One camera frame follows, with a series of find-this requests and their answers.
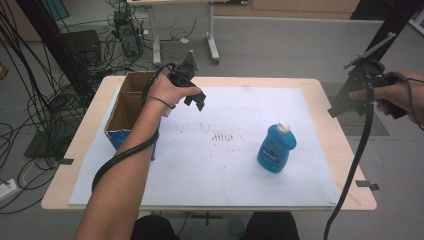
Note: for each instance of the teal panel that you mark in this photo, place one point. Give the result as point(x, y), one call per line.
point(55, 8)

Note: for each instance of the person's right leg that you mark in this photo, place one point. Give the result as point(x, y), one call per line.
point(273, 228)

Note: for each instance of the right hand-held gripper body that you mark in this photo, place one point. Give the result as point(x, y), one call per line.
point(365, 78)

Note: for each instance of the black tape piece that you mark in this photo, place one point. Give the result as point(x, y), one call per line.
point(65, 161)
point(366, 184)

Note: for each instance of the light wooden table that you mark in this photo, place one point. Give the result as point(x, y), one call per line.
point(336, 133)

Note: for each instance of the blue bottle white cap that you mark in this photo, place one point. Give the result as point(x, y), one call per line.
point(275, 153)

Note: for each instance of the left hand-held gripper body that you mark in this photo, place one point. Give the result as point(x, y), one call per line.
point(186, 71)

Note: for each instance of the black floor frame under table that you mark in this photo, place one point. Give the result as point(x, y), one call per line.
point(206, 218)

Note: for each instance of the white desk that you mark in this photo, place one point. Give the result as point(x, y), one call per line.
point(212, 33)

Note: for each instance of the cardboard box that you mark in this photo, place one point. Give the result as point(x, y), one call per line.
point(130, 106)

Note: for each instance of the person's left leg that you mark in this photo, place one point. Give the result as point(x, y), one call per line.
point(153, 230)

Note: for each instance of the black computer tower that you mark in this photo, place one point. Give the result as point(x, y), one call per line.
point(128, 33)

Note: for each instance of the dark floor plate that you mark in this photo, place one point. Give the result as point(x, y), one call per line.
point(43, 146)

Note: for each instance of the white table sheet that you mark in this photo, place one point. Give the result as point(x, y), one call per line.
point(216, 166)

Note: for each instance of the black metal stand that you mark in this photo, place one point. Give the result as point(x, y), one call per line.
point(393, 23)
point(50, 36)

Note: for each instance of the black box device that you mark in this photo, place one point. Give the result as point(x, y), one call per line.
point(83, 46)

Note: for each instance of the person's left hand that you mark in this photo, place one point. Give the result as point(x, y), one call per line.
point(165, 91)

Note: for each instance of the person's leg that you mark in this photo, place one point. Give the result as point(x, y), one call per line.
point(153, 230)
point(273, 228)

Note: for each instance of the white power strip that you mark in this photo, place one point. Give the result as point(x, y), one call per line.
point(7, 190)

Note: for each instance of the wooden cabinet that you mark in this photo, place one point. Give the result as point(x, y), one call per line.
point(300, 8)

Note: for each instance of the person's right hand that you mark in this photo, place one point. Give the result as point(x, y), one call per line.
point(408, 95)

